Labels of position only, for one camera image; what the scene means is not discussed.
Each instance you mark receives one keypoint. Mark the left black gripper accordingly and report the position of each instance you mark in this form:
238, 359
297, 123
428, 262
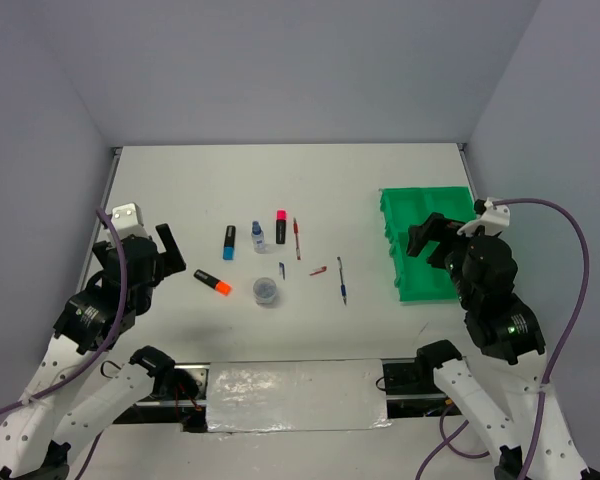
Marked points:
172, 260

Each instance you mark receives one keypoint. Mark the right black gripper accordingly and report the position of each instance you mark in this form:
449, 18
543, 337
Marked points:
436, 226

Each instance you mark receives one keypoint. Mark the blue gel pen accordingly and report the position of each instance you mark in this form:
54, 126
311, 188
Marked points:
343, 290

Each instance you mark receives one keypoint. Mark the red pen cap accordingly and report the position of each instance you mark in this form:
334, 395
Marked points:
318, 271

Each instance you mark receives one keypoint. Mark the red gel pen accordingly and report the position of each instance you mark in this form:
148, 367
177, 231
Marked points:
297, 239

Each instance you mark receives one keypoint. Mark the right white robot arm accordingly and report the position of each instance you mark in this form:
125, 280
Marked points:
529, 437

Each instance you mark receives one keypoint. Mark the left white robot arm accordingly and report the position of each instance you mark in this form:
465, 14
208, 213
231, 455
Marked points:
46, 427

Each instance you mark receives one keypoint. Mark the blue cap highlighter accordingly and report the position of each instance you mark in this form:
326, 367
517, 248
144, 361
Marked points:
229, 243

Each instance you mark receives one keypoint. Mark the orange cap highlighter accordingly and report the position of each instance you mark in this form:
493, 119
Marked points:
212, 282

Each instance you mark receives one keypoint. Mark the clear blue-cap glue bottle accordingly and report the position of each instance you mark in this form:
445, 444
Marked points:
257, 236

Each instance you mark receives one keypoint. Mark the clear jar of pins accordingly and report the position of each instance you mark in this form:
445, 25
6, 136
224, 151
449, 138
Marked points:
265, 292

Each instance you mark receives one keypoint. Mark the pink cap highlighter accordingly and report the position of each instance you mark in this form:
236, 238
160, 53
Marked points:
280, 227

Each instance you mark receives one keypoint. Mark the silver tape sheet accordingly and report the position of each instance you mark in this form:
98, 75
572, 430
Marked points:
264, 397

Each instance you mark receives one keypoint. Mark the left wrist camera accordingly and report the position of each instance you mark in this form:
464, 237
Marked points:
128, 221

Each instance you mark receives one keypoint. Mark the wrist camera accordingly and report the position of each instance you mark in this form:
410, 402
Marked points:
492, 218
128, 221

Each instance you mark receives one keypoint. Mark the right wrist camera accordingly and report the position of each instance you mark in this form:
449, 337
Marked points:
492, 218

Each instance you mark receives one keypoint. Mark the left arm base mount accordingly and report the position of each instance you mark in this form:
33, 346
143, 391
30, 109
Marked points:
184, 405

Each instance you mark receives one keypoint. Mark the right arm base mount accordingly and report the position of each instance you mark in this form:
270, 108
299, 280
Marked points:
408, 392

